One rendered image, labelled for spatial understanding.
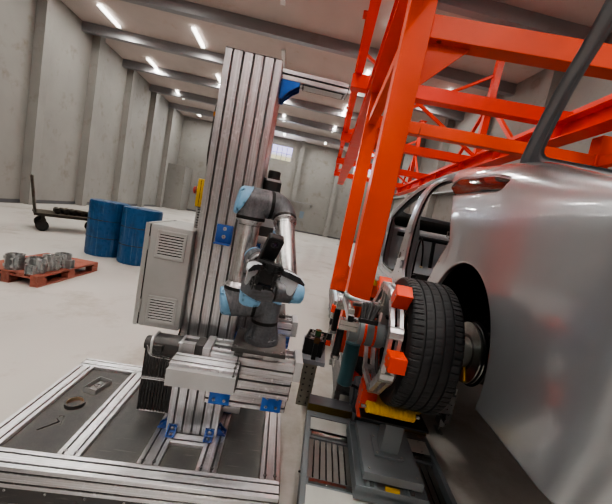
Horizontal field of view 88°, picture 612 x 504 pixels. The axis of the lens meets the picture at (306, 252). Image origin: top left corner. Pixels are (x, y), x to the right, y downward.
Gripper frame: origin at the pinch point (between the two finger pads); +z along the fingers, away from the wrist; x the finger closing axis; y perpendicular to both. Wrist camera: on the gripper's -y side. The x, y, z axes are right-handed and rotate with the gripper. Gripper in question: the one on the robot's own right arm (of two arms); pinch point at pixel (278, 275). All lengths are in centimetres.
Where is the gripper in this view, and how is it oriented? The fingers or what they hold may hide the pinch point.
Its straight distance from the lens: 78.9
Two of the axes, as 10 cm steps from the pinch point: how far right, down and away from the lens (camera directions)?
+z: 3.0, 1.7, -9.4
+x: -9.0, -2.8, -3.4
